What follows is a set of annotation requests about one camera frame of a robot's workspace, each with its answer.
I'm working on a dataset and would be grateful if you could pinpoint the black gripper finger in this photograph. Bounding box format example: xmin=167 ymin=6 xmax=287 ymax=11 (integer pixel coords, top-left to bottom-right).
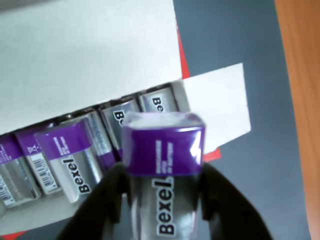
xmin=56 ymin=162 xmax=133 ymax=240
xmin=199 ymin=162 xmax=273 ymax=240

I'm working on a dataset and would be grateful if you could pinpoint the gray mat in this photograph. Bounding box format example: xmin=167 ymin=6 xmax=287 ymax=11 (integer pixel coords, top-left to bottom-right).
xmin=172 ymin=0 xmax=312 ymax=240

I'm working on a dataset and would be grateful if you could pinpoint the purple silver Bexel battery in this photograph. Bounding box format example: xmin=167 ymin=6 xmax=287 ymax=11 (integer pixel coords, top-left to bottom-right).
xmin=138 ymin=86 xmax=181 ymax=118
xmin=121 ymin=111 xmax=208 ymax=240
xmin=14 ymin=122 xmax=63 ymax=196
xmin=34 ymin=117 xmax=106 ymax=204
xmin=0 ymin=134 xmax=42 ymax=210
xmin=96 ymin=99 xmax=141 ymax=173

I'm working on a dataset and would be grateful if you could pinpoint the white cardboard box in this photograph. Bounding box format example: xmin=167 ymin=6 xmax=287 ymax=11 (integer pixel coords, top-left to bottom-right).
xmin=0 ymin=0 xmax=252 ymax=237

